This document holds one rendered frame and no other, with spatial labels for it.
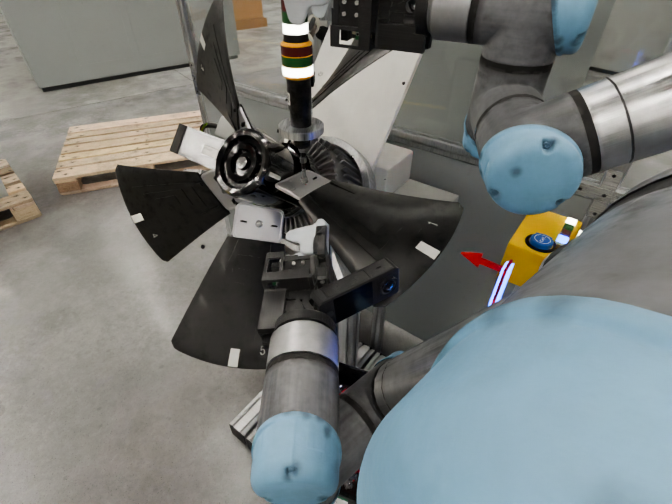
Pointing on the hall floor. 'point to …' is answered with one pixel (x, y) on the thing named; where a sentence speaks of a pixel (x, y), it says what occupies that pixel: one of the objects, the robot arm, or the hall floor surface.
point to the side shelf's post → (377, 328)
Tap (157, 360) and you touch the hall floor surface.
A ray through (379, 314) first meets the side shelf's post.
